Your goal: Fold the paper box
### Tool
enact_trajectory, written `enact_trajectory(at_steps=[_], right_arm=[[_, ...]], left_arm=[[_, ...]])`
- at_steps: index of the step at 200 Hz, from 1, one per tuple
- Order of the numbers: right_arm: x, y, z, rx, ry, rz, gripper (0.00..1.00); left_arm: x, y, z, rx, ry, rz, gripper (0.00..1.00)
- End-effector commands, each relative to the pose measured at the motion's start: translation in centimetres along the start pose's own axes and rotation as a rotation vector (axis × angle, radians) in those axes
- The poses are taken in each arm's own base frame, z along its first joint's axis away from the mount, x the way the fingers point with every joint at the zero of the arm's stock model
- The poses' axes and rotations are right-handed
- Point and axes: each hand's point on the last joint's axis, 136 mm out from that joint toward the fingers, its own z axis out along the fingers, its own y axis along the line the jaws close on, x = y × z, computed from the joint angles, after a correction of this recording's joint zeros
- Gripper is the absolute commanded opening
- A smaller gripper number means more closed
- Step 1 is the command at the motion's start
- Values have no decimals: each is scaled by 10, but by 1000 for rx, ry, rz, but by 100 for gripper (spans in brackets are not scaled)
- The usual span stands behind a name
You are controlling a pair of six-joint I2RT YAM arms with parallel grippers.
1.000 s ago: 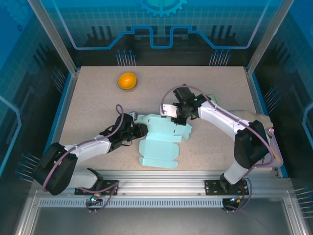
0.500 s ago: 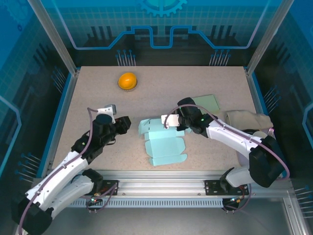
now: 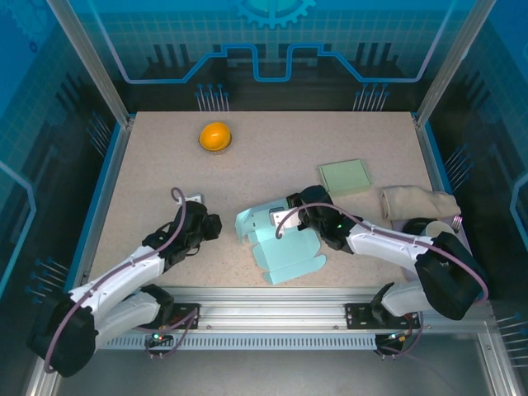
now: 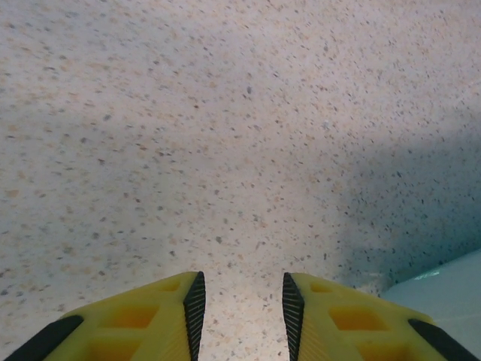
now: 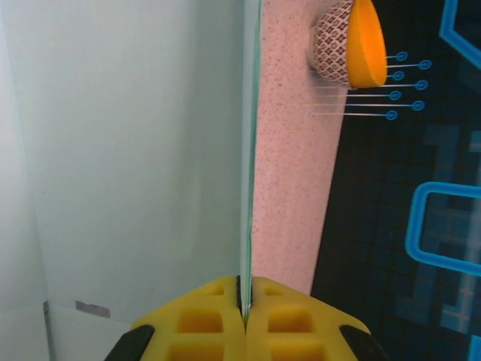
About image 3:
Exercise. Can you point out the silver fork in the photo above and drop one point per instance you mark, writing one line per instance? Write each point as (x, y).
(456, 222)

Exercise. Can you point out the orange dome toy cake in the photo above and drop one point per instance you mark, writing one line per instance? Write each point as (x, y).
(214, 137)

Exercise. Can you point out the pale blue paper box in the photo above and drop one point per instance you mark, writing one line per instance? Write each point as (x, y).
(288, 255)

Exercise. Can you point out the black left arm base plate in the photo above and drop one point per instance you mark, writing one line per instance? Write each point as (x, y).
(187, 315)

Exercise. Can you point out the beige folded cloth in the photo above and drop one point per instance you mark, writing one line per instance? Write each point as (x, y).
(416, 202)

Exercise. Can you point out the cream cup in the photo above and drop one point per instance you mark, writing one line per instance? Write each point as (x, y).
(437, 227)

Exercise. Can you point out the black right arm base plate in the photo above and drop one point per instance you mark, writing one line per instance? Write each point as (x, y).
(359, 315)

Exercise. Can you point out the aluminium mounting rail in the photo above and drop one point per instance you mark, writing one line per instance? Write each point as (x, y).
(268, 307)

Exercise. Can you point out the black bowl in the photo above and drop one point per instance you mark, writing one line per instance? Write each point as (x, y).
(414, 226)

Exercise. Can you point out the pale green paper box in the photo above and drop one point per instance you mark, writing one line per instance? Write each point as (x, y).
(345, 178)

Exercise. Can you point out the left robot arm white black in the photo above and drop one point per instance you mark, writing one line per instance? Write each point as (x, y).
(115, 276)

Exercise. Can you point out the aluminium frame post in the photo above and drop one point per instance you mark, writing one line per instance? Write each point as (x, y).
(99, 70)
(449, 70)

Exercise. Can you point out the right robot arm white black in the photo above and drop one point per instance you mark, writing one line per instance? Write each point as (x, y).
(392, 243)

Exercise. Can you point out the lavender tray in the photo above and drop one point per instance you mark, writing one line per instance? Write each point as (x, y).
(464, 237)

